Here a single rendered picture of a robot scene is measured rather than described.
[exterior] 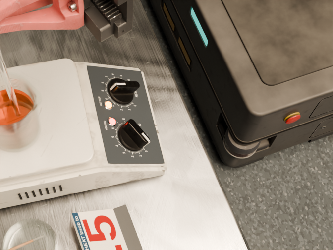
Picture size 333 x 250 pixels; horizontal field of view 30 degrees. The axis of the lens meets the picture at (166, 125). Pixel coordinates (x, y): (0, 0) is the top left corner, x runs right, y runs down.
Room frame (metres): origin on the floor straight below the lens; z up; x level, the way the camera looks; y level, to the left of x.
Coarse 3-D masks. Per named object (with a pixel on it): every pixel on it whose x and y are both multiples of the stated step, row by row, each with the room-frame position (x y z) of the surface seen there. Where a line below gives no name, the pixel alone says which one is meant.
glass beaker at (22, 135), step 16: (0, 80) 0.24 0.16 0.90; (16, 80) 0.25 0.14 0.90; (32, 96) 0.24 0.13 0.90; (32, 112) 0.22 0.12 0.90; (0, 128) 0.20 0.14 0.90; (16, 128) 0.20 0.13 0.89; (32, 128) 0.21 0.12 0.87; (0, 144) 0.20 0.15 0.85; (16, 144) 0.20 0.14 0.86; (32, 144) 0.21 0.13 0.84
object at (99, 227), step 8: (80, 216) 0.16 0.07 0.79; (88, 216) 0.17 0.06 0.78; (96, 216) 0.17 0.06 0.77; (104, 216) 0.17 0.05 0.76; (88, 224) 0.16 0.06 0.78; (96, 224) 0.16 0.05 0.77; (104, 224) 0.16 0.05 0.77; (112, 224) 0.17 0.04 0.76; (88, 232) 0.15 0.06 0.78; (96, 232) 0.15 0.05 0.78; (104, 232) 0.15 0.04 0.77; (112, 232) 0.16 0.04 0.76; (88, 240) 0.14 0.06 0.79; (96, 240) 0.14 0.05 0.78; (104, 240) 0.15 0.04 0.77; (112, 240) 0.15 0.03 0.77; (120, 240) 0.15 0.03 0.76; (96, 248) 0.13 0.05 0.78; (104, 248) 0.14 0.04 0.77; (112, 248) 0.14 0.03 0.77; (120, 248) 0.14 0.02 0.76
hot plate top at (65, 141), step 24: (24, 72) 0.29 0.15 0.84; (48, 72) 0.29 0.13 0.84; (72, 72) 0.30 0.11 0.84; (48, 96) 0.27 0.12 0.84; (72, 96) 0.27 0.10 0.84; (48, 120) 0.24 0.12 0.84; (72, 120) 0.24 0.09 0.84; (48, 144) 0.21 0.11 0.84; (72, 144) 0.22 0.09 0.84; (0, 168) 0.18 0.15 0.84; (24, 168) 0.19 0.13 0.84; (48, 168) 0.19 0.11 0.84
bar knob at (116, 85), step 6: (114, 78) 0.32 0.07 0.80; (108, 84) 0.31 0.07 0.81; (114, 84) 0.30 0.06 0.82; (120, 84) 0.30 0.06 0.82; (126, 84) 0.31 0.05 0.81; (132, 84) 0.31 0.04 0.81; (138, 84) 0.31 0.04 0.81; (108, 90) 0.30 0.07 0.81; (114, 90) 0.30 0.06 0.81; (120, 90) 0.30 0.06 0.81; (126, 90) 0.30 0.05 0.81; (132, 90) 0.31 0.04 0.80; (114, 96) 0.29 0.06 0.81; (120, 96) 0.30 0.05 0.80; (126, 96) 0.30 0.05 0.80; (132, 96) 0.30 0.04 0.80; (120, 102) 0.29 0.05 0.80; (126, 102) 0.29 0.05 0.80
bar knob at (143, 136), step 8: (128, 120) 0.26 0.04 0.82; (120, 128) 0.26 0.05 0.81; (128, 128) 0.26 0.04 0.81; (136, 128) 0.26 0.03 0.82; (120, 136) 0.25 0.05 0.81; (128, 136) 0.25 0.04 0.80; (136, 136) 0.25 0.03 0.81; (144, 136) 0.25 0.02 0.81; (128, 144) 0.24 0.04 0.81; (136, 144) 0.25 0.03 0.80; (144, 144) 0.25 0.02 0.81
